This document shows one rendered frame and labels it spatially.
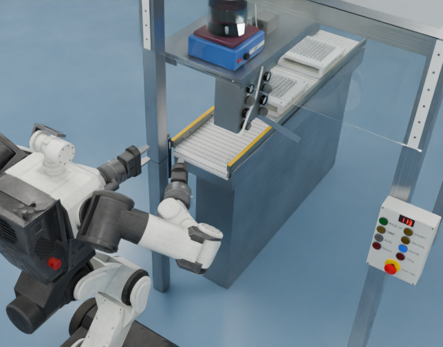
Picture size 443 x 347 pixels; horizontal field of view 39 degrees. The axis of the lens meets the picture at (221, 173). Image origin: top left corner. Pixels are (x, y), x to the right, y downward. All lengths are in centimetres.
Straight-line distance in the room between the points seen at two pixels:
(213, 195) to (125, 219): 112
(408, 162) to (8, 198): 113
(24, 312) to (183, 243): 55
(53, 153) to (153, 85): 72
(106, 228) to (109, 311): 82
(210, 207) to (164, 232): 113
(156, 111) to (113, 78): 227
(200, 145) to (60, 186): 94
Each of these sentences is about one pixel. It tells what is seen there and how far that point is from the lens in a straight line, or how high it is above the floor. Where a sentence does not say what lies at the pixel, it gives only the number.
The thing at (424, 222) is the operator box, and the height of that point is 110.
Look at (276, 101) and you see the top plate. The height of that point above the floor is 90.
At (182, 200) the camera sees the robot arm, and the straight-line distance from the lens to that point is 203.
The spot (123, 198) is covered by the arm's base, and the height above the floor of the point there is 127.
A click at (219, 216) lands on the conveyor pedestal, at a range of 280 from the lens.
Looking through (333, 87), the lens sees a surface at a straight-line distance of 190.
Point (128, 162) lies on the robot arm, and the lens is 218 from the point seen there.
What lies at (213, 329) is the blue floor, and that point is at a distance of 296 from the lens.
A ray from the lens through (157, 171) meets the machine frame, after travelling 256.
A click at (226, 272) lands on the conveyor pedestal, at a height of 11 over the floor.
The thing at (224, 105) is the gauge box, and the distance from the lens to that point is 224.
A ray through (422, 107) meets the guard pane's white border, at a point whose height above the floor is 144.
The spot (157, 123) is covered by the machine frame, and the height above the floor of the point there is 99.
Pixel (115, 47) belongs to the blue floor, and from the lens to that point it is 504.
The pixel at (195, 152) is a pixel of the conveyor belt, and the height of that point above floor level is 83.
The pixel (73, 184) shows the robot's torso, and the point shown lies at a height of 125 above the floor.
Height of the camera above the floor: 237
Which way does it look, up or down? 39 degrees down
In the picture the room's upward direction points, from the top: 3 degrees clockwise
